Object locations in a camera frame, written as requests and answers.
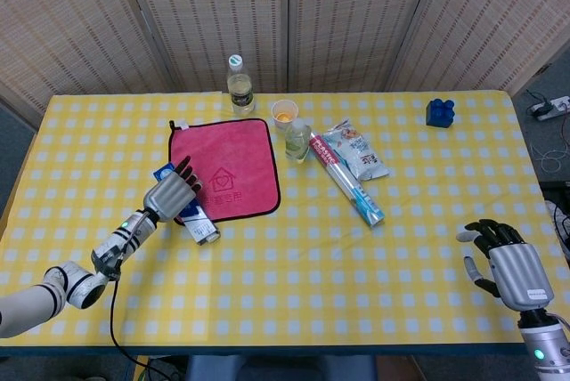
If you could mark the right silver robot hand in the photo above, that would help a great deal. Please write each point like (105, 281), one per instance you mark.
(521, 274)

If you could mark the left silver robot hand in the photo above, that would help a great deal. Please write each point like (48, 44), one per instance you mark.
(171, 196)

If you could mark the blue white toothpaste box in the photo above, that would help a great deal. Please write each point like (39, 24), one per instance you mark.
(202, 227)

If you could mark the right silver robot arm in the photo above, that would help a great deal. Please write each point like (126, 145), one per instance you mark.
(545, 350)

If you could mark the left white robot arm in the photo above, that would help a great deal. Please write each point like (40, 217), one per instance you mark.
(75, 285)

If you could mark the grey white cloth bundle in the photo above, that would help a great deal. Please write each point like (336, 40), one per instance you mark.
(560, 221)

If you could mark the pink towel with black trim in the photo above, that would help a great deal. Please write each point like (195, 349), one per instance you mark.
(240, 154)

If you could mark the tall bottle dark green label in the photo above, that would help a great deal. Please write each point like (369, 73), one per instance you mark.
(241, 96)

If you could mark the short bottle light green label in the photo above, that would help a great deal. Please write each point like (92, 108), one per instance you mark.
(297, 143)

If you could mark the white paper cup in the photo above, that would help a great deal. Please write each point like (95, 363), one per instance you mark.
(284, 115)

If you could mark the yellow white checked tablecloth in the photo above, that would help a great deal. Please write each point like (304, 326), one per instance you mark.
(311, 265)

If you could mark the white power strip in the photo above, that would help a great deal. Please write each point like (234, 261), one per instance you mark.
(552, 107)

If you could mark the blue toy building block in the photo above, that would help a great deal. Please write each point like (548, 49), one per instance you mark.
(440, 113)

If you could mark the white blue snack bag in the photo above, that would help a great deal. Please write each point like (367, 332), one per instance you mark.
(360, 154)

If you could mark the blue seat cushion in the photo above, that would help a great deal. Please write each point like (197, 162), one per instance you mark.
(276, 367)

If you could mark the beige woven folding screen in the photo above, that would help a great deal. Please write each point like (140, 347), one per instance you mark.
(356, 20)

